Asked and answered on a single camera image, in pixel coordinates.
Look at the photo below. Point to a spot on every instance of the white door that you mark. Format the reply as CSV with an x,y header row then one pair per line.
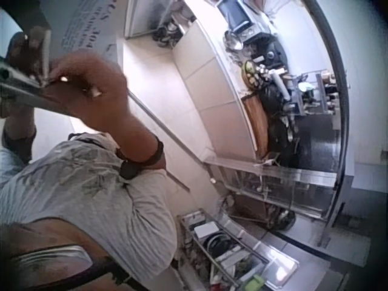
x,y
139,18

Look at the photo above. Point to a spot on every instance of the wooden cutting board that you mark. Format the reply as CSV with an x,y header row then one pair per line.
x,y
257,121

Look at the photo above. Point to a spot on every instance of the grey printed carton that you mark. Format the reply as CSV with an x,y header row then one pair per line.
x,y
88,27

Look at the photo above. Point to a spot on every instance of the person's right hand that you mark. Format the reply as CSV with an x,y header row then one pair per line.
x,y
97,91

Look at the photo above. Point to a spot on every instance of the steel bowl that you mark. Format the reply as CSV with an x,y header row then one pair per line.
x,y
233,41

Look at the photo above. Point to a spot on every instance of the person's right fingers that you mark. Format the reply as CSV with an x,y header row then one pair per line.
x,y
75,75

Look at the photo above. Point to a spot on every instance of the green plastic container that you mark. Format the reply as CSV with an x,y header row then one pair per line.
x,y
254,283

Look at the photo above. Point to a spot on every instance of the silver microwave oven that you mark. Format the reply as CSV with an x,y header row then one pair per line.
x,y
236,15

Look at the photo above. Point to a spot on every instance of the dark door frame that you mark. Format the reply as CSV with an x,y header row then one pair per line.
x,y
341,91

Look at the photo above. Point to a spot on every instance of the black wok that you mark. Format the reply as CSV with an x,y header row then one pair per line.
x,y
283,142

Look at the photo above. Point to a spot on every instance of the heap of shoes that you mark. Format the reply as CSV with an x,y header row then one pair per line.
x,y
166,33

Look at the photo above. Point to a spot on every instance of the steel shelf rack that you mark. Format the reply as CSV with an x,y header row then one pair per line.
x,y
272,182

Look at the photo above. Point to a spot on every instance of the thin metal rod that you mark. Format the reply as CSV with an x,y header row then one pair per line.
x,y
46,57

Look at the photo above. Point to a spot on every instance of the white paper roll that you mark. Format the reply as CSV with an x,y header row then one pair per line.
x,y
280,85

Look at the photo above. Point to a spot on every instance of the steel dish rack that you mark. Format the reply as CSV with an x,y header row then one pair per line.
x,y
230,254

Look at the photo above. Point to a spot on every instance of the black wrist band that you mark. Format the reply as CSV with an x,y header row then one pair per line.
x,y
130,169

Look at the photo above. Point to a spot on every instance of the white square container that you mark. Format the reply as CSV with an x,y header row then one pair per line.
x,y
206,230

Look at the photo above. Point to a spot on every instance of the black frying pan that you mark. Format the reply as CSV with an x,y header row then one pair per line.
x,y
274,101

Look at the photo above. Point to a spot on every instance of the green plate with food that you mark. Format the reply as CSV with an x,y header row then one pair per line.
x,y
250,72

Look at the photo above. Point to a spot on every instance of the grey metal bar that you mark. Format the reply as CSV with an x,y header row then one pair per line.
x,y
21,88

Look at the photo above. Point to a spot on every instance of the metal rack with bottles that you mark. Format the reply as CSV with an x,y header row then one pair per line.
x,y
318,91

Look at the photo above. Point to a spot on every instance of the white cabinet counter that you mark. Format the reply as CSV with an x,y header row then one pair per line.
x,y
212,91

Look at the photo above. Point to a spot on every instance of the thin metal rail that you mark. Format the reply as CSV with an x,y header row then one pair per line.
x,y
157,128

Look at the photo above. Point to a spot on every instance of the person's left hand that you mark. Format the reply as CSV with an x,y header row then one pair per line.
x,y
21,51

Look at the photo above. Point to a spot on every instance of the black kitchen appliance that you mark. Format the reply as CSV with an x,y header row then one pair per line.
x,y
269,51

